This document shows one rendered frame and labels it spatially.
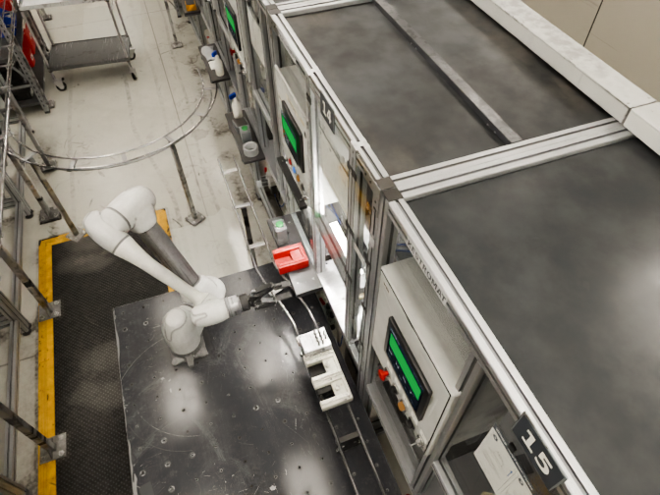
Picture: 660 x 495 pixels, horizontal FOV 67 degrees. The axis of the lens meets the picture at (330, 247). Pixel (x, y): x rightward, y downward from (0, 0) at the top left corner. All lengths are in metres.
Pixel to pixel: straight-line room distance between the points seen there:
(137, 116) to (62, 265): 1.87
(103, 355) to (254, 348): 1.32
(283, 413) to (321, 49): 1.58
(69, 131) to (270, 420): 3.84
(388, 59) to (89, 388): 2.66
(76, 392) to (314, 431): 1.72
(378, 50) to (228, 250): 2.34
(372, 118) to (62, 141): 4.12
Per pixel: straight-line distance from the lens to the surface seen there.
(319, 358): 2.31
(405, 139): 1.52
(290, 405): 2.44
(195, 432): 2.47
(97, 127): 5.41
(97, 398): 3.48
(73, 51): 6.18
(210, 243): 3.95
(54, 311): 3.95
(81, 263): 4.15
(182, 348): 2.52
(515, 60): 1.97
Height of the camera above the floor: 2.94
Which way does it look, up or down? 51 degrees down
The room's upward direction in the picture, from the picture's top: 1 degrees counter-clockwise
